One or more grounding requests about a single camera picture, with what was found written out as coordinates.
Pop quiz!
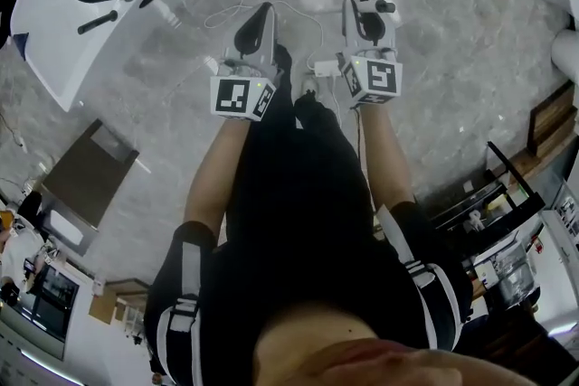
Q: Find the black metal rack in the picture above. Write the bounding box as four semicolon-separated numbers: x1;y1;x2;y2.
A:
429;141;546;241

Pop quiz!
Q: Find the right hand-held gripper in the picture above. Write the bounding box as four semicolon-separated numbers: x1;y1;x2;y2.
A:
335;0;404;106

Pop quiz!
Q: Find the white power strip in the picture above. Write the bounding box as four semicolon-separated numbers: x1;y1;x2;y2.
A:
313;60;341;77

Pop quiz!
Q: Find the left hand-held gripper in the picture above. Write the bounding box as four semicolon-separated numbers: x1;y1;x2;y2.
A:
210;2;279;122

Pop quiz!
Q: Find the white bathtub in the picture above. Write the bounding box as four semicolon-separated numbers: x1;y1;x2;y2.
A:
11;0;314;114

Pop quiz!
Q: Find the black hand shower wand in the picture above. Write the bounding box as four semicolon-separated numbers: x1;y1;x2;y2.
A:
77;10;119;36

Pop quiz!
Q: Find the stack of wooden boards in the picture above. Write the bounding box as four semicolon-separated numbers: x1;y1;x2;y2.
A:
527;80;579;160

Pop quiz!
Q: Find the person's grey shoe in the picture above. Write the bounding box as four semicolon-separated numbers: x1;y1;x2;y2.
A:
299;76;320;99

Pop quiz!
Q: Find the clear plastic storage box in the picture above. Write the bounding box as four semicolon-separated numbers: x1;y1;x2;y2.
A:
479;234;542;309

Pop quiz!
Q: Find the person's right forearm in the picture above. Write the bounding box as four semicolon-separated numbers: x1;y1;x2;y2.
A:
358;102;416;214

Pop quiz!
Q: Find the person's black-clothed body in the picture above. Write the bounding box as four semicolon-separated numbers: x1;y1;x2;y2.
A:
143;42;526;386

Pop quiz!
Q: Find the person's left forearm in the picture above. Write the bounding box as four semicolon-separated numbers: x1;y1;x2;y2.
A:
184;117;251;232

